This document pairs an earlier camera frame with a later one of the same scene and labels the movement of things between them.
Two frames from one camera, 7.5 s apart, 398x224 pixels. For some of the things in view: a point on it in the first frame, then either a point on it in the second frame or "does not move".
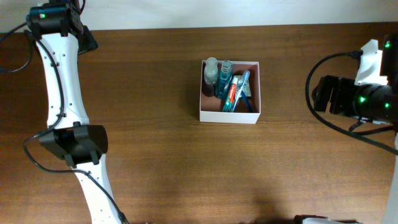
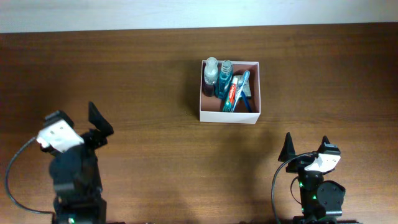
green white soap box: x=245 y=88 does not move
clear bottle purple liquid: x=211 y=75 does not move
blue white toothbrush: x=246 y=75 does not move
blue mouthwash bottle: x=226 y=77 does not move
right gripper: x=340 y=96 -> x=288 y=150
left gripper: x=89 y=42 -> x=98 y=140
